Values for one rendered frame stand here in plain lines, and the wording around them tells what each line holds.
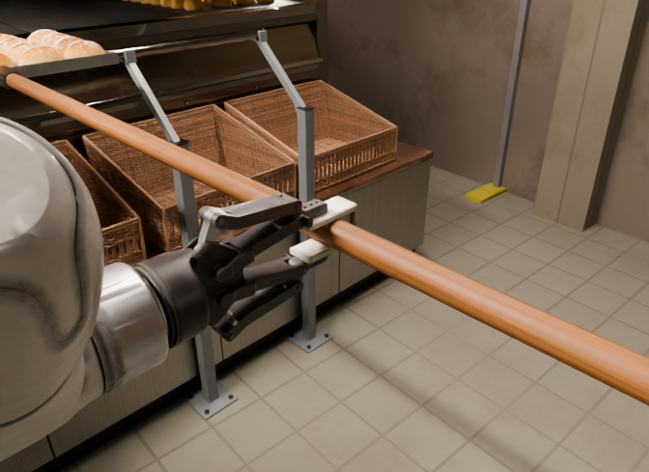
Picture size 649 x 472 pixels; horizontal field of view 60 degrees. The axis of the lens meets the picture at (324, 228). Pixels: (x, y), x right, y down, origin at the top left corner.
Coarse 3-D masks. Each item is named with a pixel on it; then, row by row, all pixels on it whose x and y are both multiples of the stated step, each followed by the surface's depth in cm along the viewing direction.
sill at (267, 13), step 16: (192, 16) 211; (208, 16) 214; (224, 16) 219; (240, 16) 224; (256, 16) 230; (272, 16) 236; (64, 32) 180; (80, 32) 183; (96, 32) 187; (112, 32) 191; (128, 32) 195; (144, 32) 198; (160, 32) 203
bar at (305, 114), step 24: (120, 48) 158; (144, 48) 161; (168, 48) 166; (192, 48) 173; (264, 48) 189; (144, 96) 159; (312, 120) 187; (312, 144) 191; (312, 168) 195; (192, 192) 162; (312, 192) 199; (192, 216) 165; (312, 288) 217; (312, 312) 222; (288, 336) 230; (312, 336) 228; (216, 384) 197; (216, 408) 195
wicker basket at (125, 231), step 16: (64, 144) 187; (80, 160) 182; (80, 176) 187; (96, 176) 177; (96, 192) 182; (112, 192) 171; (96, 208) 188; (112, 208) 176; (128, 208) 166; (112, 224) 180; (128, 224) 162; (112, 240) 160; (128, 240) 164; (144, 240) 168; (112, 256) 162; (128, 256) 166; (144, 256) 169
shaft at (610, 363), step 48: (48, 96) 102; (144, 144) 80; (240, 192) 66; (336, 240) 56; (384, 240) 53; (432, 288) 49; (480, 288) 46; (528, 336) 43; (576, 336) 41; (624, 384) 39
